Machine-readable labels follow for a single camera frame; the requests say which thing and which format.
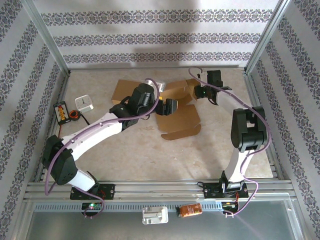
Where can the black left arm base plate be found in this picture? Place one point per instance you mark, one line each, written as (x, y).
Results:
(110, 191)

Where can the black orange tape roll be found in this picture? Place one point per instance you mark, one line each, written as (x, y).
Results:
(74, 115)

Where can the aluminium mounting rail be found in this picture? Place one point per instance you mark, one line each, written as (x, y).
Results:
(155, 191)

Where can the grey metal sheet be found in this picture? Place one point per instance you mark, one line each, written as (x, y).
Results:
(75, 227)

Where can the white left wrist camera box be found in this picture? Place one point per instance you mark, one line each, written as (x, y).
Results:
(160, 86)

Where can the white plastic bracket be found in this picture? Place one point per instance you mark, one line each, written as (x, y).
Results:
(155, 215)

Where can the black device with orange print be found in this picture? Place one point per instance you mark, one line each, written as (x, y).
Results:
(62, 112)

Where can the aluminium frame rail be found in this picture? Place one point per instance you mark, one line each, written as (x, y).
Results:
(150, 67)
(52, 131)
(252, 87)

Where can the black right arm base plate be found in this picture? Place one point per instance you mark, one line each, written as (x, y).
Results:
(210, 191)

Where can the brown cardboard mailer box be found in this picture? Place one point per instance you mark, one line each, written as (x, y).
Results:
(180, 122)
(123, 91)

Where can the white square desk clock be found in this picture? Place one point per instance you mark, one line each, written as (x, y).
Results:
(83, 103)

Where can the orange battery pack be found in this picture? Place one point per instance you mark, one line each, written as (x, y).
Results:
(190, 210)

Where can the aluminium frame post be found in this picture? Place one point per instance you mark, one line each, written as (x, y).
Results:
(47, 37)
(266, 37)

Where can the circuit board with green light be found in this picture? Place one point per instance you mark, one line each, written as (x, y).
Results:
(91, 206)

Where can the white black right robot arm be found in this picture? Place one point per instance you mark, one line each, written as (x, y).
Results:
(247, 130)

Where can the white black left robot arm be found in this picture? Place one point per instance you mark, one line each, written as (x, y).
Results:
(95, 135)

